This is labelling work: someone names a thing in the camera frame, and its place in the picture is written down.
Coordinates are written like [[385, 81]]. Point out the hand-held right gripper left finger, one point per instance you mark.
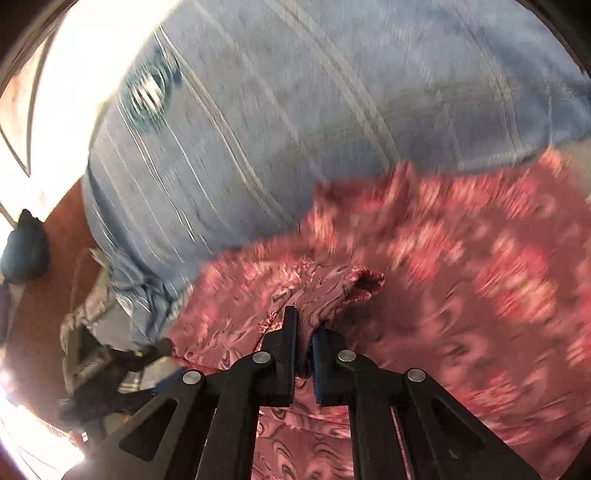
[[287, 360]]

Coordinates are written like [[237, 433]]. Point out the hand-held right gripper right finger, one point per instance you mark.
[[319, 369]]

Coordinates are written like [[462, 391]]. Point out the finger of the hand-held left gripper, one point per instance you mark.
[[154, 350]]

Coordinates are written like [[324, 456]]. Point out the pink floral cloth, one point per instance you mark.
[[415, 277]]

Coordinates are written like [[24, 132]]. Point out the pale plaid bed sheet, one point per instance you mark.
[[94, 300]]

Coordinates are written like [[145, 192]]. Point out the dark blue object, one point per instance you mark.
[[23, 251]]

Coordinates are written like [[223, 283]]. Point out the blue plaid pillow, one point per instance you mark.
[[277, 115]]

